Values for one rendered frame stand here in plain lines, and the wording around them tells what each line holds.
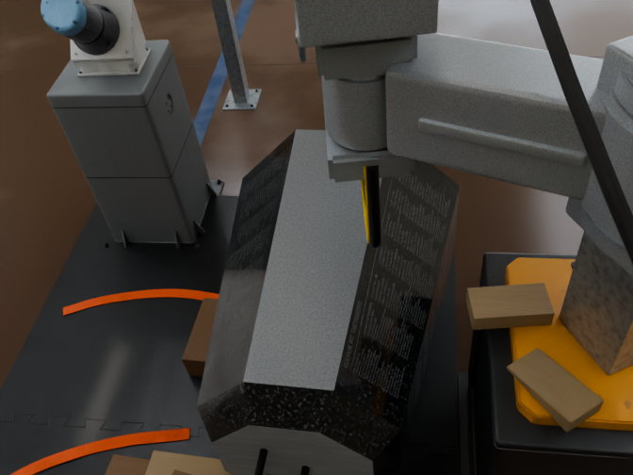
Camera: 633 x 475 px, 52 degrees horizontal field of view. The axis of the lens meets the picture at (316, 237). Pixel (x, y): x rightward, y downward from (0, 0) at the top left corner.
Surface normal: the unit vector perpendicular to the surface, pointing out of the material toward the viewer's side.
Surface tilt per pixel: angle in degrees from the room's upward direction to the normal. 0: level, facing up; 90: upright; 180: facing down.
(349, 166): 90
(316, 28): 90
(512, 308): 0
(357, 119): 90
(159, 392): 0
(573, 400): 11
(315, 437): 90
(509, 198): 0
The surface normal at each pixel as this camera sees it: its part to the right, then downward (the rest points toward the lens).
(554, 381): -0.19, -0.79
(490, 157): -0.46, 0.68
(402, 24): 0.04, 0.73
